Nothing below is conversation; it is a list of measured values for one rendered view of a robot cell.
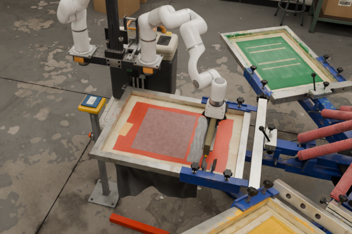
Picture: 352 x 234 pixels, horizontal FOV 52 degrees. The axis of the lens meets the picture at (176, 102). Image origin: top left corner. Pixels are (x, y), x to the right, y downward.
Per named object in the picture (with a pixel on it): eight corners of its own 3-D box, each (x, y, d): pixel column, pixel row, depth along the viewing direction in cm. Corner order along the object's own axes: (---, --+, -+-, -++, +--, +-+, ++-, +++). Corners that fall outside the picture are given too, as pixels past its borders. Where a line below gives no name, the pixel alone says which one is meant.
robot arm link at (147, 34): (135, 36, 219) (134, 12, 209) (154, 31, 225) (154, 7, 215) (144, 44, 214) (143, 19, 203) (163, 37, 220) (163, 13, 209)
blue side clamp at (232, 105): (200, 109, 225) (200, 101, 220) (201, 104, 228) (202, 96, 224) (249, 119, 220) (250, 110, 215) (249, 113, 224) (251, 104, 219)
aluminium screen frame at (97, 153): (90, 158, 192) (89, 153, 189) (128, 90, 234) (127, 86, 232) (239, 191, 179) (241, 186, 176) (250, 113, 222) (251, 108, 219)
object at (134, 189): (119, 199, 223) (114, 153, 195) (121, 193, 225) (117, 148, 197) (193, 216, 215) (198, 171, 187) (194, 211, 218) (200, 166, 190)
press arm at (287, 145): (261, 150, 194) (263, 144, 191) (262, 142, 199) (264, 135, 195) (295, 157, 192) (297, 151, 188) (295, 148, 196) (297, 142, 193)
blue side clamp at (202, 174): (178, 181, 184) (179, 172, 179) (181, 173, 187) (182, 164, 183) (238, 194, 179) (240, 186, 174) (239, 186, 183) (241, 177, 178)
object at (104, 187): (87, 201, 281) (67, 110, 218) (98, 179, 297) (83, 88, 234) (114, 208, 277) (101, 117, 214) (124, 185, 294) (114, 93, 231)
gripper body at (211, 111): (227, 97, 186) (224, 112, 193) (208, 93, 187) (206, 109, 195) (225, 106, 180) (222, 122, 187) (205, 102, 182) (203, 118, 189)
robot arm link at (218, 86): (198, 70, 180) (213, 64, 185) (197, 87, 187) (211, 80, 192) (218, 87, 171) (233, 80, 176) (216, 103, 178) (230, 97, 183)
